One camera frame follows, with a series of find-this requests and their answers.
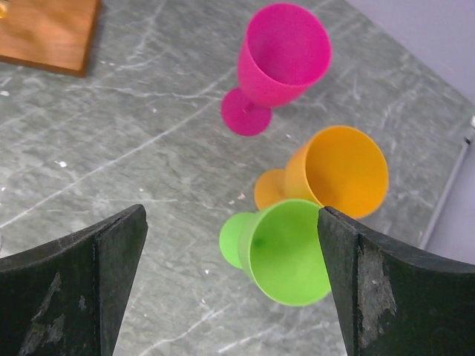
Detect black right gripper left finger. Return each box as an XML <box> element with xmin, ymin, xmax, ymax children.
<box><xmin>1</xmin><ymin>204</ymin><xmax>148</xmax><ymax>355</ymax></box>

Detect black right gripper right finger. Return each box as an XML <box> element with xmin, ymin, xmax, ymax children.
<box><xmin>317</xmin><ymin>207</ymin><xmax>474</xmax><ymax>355</ymax></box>

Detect green plastic wine glass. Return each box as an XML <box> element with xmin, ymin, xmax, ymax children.
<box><xmin>219</xmin><ymin>199</ymin><xmax>331</xmax><ymax>306</ymax></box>

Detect orange plastic wine glass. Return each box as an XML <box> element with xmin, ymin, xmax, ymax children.
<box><xmin>254</xmin><ymin>125</ymin><xmax>389</xmax><ymax>219</ymax></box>

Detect brown wooden rack base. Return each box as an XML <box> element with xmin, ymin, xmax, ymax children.
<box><xmin>1</xmin><ymin>0</ymin><xmax>102</xmax><ymax>77</ymax></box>

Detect pink plastic wine glass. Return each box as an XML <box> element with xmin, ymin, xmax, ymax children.
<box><xmin>221</xmin><ymin>2</ymin><xmax>332</xmax><ymax>136</ymax></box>

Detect aluminium table edge rail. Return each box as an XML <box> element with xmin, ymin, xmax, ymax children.
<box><xmin>420</xmin><ymin>116</ymin><xmax>474</xmax><ymax>250</ymax></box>

